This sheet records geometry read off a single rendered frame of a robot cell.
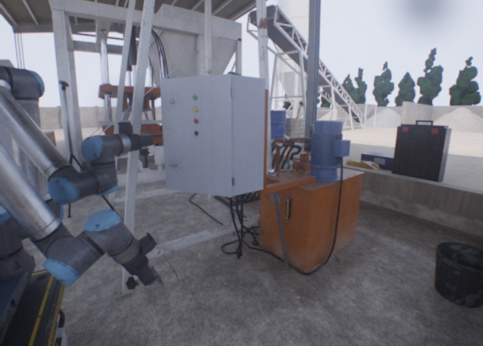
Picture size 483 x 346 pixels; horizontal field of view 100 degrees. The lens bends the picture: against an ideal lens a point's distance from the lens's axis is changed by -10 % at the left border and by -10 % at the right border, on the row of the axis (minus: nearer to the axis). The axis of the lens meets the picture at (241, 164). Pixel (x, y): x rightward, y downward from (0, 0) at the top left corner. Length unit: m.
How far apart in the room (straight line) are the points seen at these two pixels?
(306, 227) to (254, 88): 0.94
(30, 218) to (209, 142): 0.75
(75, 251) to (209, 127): 0.75
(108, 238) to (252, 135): 0.80
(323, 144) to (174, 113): 1.00
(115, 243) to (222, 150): 0.63
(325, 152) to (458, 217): 1.76
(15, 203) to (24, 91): 0.60
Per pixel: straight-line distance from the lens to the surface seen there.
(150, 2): 1.59
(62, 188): 0.86
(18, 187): 0.79
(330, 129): 1.63
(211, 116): 1.13
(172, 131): 1.26
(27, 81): 1.27
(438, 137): 3.16
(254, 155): 1.20
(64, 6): 4.14
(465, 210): 2.98
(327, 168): 1.69
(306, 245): 1.64
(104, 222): 0.73
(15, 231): 1.30
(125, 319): 1.54
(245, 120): 1.15
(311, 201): 1.50
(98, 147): 0.91
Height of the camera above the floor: 1.05
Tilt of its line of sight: 12 degrees down
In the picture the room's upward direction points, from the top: straight up
